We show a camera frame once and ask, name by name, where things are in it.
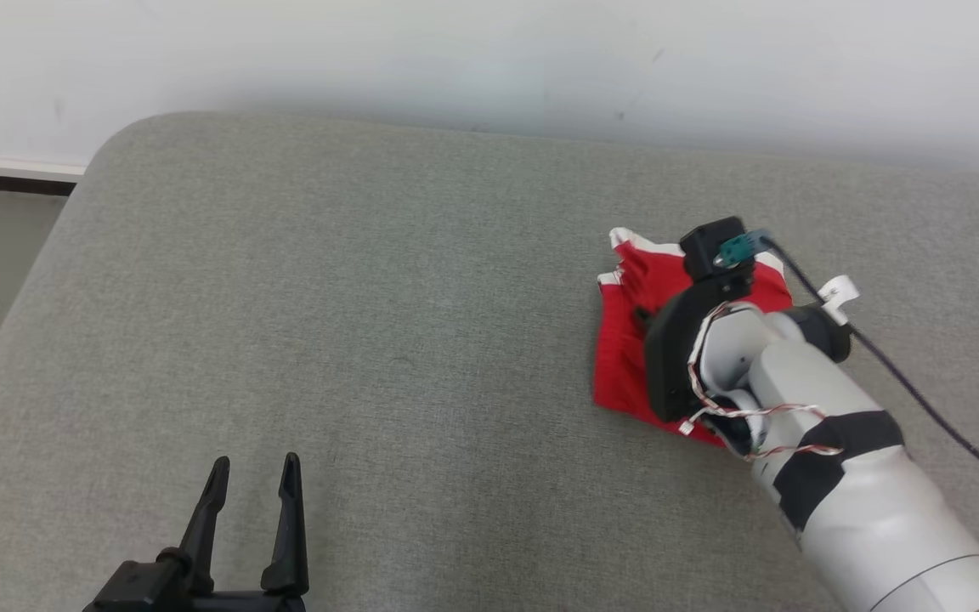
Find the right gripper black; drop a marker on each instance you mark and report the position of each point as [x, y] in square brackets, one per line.
[668, 357]

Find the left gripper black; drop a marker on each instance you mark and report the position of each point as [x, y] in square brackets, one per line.
[149, 591]

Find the red number 23 basketball jersey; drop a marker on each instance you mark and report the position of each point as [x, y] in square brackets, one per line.
[621, 365]

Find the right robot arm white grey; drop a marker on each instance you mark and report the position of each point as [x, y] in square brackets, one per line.
[880, 527]

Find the white and black baseboard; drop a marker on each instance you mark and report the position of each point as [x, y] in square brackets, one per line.
[5, 174]

